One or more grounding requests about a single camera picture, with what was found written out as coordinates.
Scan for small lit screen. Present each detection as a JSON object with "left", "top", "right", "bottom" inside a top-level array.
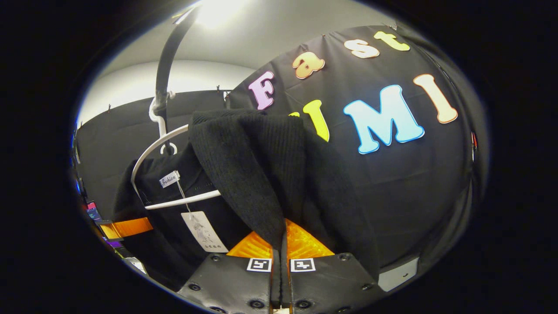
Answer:
[{"left": 85, "top": 201, "right": 103, "bottom": 222}]

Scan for black knit cardigan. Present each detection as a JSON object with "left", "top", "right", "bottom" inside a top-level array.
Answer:
[{"left": 114, "top": 109, "right": 380, "bottom": 290}]

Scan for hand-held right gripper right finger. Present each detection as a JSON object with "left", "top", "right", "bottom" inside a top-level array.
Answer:
[{"left": 282, "top": 218, "right": 420, "bottom": 314}]

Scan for large ceiling light panel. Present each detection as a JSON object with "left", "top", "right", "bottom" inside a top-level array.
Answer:
[{"left": 192, "top": 0, "right": 250, "bottom": 27}]

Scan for black clothes rack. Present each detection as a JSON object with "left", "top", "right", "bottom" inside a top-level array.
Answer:
[{"left": 155, "top": 4, "right": 202, "bottom": 155}]

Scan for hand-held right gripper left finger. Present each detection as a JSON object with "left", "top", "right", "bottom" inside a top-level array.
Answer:
[{"left": 177, "top": 230, "right": 283, "bottom": 314}]

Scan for white plastic hanger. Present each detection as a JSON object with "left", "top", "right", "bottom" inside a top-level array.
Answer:
[{"left": 131, "top": 91, "right": 223, "bottom": 211}]

